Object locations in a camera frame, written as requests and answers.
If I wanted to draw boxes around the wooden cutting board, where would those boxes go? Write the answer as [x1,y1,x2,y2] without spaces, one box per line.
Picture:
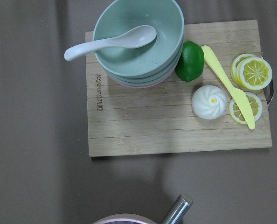
[85,20,273,157]

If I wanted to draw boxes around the stacked green bowls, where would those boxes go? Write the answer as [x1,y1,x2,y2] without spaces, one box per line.
[93,0,184,88]

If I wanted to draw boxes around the green lime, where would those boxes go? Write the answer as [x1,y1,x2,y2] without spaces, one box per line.
[175,41,204,82]

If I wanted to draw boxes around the white steamed bun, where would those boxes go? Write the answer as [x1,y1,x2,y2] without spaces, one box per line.
[191,85,227,120]

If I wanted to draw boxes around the white ceramic spoon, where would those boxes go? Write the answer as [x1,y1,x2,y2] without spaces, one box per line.
[64,25,157,61]

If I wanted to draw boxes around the metal scoop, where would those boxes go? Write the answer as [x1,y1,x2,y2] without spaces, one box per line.
[161,194,194,224]

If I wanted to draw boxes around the yellow plastic knife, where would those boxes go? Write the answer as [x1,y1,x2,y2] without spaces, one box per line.
[201,45,256,130]

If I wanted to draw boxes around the pink bowl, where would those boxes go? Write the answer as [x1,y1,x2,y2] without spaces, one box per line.
[94,213,155,224]

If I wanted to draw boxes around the lemon slice under knife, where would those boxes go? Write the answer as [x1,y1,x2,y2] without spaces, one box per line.
[229,92,263,125]

